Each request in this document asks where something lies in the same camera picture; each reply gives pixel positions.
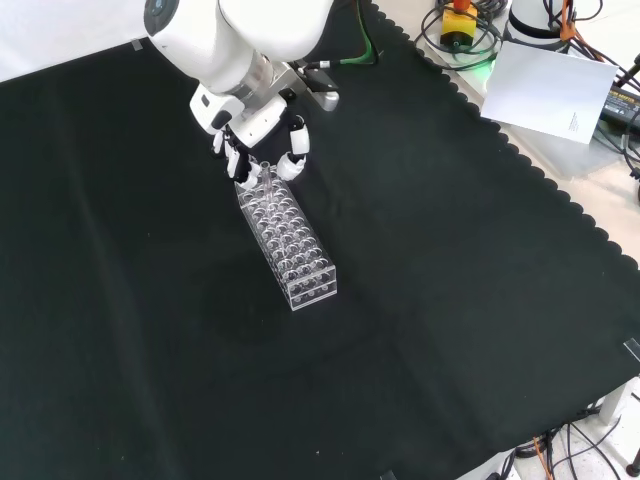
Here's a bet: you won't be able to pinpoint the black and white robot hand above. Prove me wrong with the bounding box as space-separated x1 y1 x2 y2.
188 83 312 192

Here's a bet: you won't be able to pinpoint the clear glass test tube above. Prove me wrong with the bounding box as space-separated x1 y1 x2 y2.
259 160 276 202

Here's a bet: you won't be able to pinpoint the clear plastic test tube rack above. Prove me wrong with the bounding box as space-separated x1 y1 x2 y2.
233 174 338 312

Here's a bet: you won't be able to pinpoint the yellow stop button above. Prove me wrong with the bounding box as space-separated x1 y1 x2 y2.
439 0 484 51

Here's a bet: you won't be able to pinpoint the black bench cloth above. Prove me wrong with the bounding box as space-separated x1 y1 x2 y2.
0 0 640 480

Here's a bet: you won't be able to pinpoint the pale paper board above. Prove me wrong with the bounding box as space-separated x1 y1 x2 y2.
478 40 621 146

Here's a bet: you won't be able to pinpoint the black power adapter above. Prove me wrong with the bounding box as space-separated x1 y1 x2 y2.
597 82 640 132

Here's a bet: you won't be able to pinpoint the white bench leg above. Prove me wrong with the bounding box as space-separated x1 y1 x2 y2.
598 374 640 427

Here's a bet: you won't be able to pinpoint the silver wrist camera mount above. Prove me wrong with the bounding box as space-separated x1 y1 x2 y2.
279 60 342 113

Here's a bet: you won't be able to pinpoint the green cable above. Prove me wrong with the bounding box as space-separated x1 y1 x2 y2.
299 0 384 69

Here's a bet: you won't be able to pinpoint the orange cable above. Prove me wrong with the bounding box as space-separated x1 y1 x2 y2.
558 0 604 49

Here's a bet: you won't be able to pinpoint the black floor cables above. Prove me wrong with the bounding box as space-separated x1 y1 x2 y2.
497 409 640 480

